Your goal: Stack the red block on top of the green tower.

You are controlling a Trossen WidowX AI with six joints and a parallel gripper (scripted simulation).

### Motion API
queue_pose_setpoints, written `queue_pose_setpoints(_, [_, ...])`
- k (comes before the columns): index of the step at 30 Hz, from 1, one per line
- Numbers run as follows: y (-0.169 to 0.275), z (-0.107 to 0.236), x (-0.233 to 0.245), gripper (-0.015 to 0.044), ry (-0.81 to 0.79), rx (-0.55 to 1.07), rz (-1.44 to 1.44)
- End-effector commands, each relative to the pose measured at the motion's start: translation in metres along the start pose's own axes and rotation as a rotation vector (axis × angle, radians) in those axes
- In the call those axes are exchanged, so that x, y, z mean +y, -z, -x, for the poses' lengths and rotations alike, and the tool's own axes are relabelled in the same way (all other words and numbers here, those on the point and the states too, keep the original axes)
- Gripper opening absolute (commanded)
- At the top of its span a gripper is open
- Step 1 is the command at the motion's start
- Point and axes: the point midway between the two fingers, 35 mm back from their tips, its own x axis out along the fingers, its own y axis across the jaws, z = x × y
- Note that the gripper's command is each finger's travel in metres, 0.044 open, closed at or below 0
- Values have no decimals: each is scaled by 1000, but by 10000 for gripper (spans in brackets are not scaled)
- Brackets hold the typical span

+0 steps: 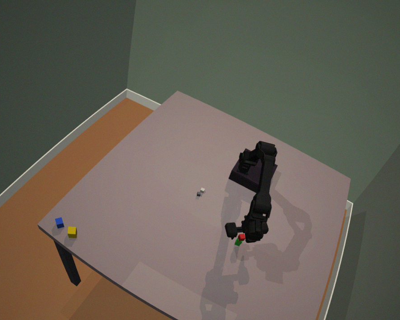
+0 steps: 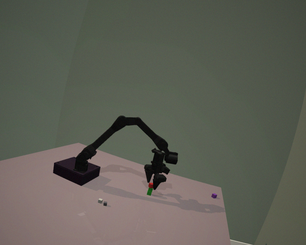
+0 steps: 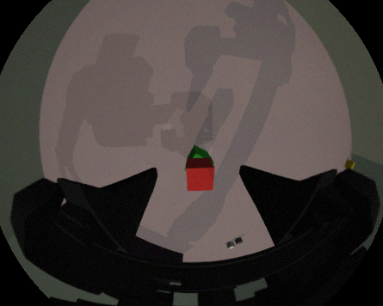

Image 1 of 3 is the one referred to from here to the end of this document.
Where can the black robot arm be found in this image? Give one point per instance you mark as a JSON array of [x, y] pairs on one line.
[[261, 203]]

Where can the yellow cube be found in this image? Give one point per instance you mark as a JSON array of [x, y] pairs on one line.
[[72, 232]]

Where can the blue block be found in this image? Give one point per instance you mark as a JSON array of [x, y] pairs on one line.
[[59, 222]]

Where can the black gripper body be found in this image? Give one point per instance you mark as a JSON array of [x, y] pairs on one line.
[[232, 230]]

